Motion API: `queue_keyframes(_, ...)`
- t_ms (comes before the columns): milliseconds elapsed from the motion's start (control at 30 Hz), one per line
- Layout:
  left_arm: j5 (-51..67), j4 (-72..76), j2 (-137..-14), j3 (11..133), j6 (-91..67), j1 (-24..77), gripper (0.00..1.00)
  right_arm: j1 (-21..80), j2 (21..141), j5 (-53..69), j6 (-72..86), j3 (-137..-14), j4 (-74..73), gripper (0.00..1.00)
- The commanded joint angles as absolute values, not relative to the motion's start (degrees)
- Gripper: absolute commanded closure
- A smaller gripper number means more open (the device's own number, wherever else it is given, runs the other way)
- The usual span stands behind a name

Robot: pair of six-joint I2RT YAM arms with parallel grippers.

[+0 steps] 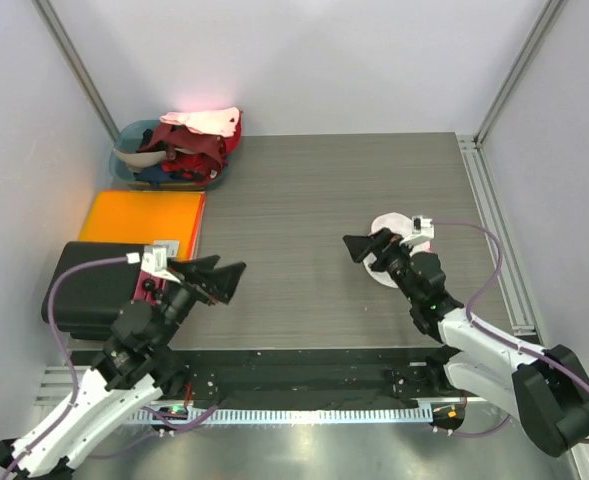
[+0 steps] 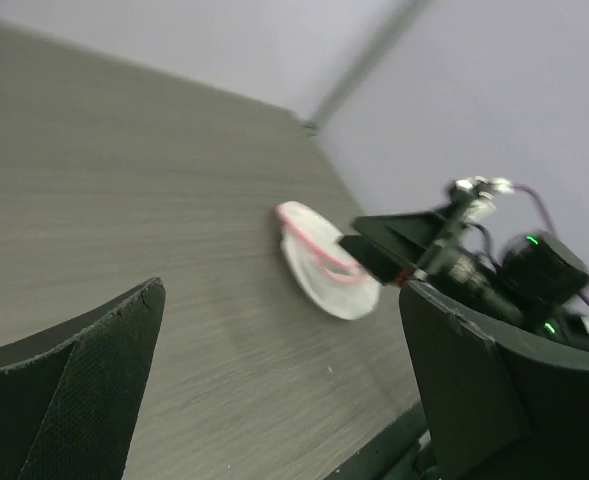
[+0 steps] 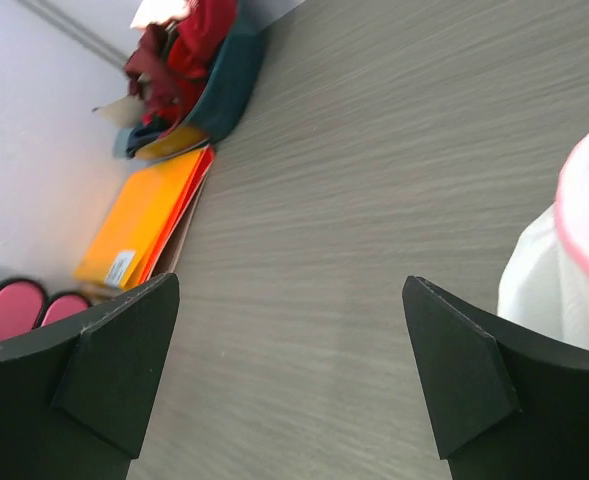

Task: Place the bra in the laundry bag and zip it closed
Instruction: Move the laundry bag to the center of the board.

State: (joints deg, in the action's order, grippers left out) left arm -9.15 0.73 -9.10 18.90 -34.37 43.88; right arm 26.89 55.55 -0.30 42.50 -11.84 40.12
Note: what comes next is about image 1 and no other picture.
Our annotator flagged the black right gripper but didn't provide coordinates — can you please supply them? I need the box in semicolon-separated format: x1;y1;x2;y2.
343;227;420;305

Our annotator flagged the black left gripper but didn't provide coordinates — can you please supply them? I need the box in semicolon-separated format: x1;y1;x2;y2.
153;254;246;348

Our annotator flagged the white mesh laundry bag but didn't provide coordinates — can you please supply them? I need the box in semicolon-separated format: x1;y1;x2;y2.
363;212;432;288

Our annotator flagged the pink bra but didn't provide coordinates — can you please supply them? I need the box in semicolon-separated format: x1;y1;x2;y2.
160;107;241;138

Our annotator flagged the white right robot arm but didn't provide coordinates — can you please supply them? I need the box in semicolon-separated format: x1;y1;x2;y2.
343;216;589;457

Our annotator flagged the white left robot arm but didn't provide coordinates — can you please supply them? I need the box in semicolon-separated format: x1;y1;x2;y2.
0;247;247;479

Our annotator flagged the white cup bra in basket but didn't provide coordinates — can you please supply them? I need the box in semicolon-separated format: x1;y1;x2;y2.
113;148;166;170

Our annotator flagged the teal plastic laundry basket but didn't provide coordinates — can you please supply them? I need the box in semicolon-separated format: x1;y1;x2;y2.
109;119;228;191

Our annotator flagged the dark red garment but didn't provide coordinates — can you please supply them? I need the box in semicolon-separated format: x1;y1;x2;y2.
135;120;242;183

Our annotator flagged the black case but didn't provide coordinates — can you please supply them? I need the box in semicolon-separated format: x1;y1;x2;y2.
52;241;154;341

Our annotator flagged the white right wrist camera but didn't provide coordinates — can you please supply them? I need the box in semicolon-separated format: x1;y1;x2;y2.
402;215;435;252

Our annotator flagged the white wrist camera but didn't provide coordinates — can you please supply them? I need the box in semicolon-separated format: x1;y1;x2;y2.
402;215;435;252
141;245;180;283

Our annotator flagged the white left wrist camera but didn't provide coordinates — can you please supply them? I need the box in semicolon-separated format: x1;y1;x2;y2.
141;245;180;283

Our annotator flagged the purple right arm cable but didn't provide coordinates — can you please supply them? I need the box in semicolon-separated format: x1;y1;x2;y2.
431;219;589;446

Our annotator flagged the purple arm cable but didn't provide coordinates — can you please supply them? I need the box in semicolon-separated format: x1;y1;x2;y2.
431;219;589;446
0;254;220;476

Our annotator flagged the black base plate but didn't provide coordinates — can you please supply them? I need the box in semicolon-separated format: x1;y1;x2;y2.
161;347;464;411

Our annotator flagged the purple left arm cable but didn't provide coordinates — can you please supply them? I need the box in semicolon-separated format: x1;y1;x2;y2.
0;254;220;476

